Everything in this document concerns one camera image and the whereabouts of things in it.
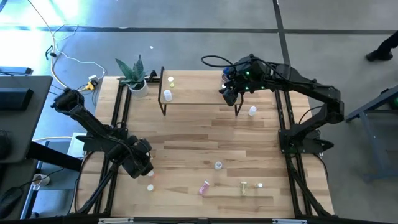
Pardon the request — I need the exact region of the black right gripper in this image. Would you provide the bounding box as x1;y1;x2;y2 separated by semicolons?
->
219;81;248;107

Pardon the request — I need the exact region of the white box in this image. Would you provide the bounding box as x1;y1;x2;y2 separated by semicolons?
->
67;132;88;159

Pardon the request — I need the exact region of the snake plant white pot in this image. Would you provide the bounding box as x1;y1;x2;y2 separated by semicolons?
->
115;55;150;98

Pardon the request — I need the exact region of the white paper cup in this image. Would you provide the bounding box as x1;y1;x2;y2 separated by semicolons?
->
32;173;50;191

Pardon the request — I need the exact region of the black side desk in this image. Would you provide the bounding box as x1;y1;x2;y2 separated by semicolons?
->
0;75;53;164

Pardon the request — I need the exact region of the grey metal table stand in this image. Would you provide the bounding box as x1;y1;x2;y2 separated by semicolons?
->
343;85;398;183

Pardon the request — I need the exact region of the person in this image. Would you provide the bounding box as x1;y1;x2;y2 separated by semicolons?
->
366;30;398;62

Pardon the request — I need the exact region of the black flat device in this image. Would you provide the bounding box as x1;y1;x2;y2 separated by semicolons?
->
0;66;34;75

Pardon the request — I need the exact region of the wooden shelf black frame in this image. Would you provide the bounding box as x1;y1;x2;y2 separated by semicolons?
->
157;65;245;117

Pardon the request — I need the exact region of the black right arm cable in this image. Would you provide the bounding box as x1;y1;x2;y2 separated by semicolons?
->
201;55;249;68

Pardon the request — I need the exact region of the black aluminium rig frame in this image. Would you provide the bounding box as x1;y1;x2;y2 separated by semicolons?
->
71;70;335;224

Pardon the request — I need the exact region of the silver aluminium bracket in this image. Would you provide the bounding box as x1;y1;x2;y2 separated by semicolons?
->
98;217;134;224
272;218;308;224

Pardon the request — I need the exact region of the white floor cable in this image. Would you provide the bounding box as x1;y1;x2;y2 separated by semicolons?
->
52;23;107;80

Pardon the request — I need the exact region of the yellow floor cable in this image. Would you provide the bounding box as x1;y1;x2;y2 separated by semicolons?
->
27;0;94;93

